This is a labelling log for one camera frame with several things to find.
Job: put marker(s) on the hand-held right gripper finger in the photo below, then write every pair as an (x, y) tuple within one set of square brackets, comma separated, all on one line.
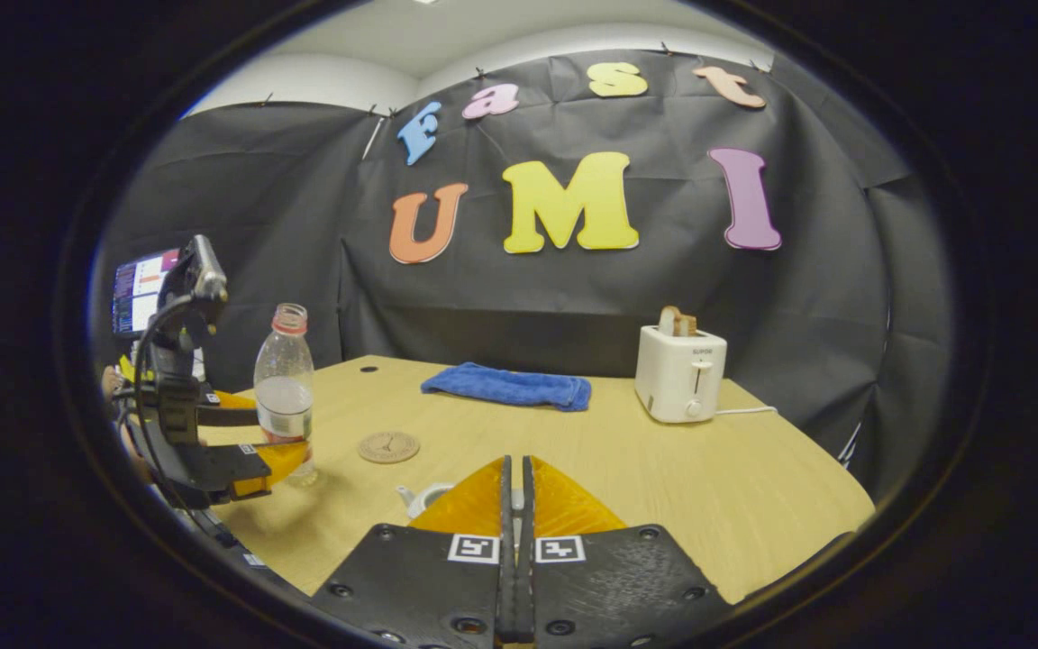
[(508, 586), (526, 586)]

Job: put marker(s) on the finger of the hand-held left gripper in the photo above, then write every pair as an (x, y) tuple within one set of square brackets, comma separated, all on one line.
[(231, 413), (240, 469)]

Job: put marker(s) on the clear plastic water bottle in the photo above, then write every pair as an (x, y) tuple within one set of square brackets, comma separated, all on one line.
[(285, 397)]

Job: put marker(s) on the white teacup lid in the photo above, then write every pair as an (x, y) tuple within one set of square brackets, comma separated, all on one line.
[(517, 501)]

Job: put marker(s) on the white ceramic teacup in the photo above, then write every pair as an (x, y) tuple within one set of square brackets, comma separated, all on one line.
[(424, 498)]

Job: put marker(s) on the round cork coaster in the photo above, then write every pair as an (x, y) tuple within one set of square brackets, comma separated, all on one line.
[(388, 447)]

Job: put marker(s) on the computer monitor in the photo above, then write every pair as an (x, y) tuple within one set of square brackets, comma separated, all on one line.
[(136, 293)]

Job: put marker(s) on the blue towel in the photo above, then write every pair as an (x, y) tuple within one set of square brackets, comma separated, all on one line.
[(510, 386)]

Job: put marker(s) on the white toaster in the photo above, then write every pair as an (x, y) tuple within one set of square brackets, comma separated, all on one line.
[(677, 374)]

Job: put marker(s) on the toast slice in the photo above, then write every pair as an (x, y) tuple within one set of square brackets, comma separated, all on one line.
[(674, 322)]

